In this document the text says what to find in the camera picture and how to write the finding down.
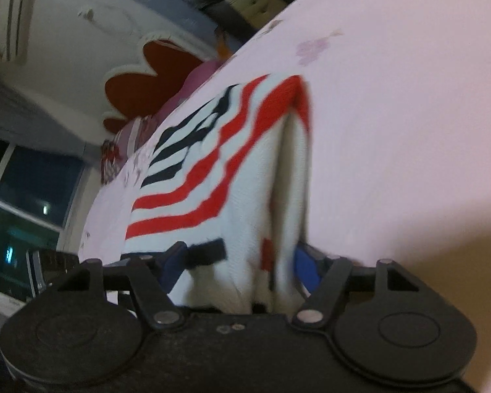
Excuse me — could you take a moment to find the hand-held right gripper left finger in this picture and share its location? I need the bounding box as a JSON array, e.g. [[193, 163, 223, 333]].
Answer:
[[53, 241, 189, 330]]

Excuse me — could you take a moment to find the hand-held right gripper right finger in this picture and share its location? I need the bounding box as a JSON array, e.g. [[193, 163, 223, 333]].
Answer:
[[291, 244, 425, 330]]

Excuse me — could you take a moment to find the pink striped pillow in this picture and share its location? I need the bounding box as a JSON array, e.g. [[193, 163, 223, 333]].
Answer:
[[117, 61, 227, 157]]

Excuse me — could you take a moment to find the orange wooden frame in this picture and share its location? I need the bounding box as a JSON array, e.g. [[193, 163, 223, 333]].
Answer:
[[215, 28, 233, 57]]

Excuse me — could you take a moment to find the red patterned cushion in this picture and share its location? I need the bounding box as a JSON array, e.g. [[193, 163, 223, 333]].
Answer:
[[100, 139, 122, 186]]

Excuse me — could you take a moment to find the red scalloped headboard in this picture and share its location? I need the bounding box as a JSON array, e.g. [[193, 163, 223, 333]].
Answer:
[[103, 30, 206, 135]]

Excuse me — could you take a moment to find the pink floral bedsheet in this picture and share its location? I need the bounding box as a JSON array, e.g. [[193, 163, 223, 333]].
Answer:
[[77, 0, 491, 393]]

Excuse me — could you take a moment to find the white air conditioner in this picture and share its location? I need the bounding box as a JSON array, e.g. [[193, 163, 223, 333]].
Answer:
[[0, 0, 37, 66]]

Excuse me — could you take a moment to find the white red navy striped sweater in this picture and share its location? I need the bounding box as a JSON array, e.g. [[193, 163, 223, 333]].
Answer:
[[124, 74, 317, 317]]

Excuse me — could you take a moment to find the dark window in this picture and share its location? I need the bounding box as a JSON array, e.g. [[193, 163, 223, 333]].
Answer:
[[0, 135, 87, 301]]

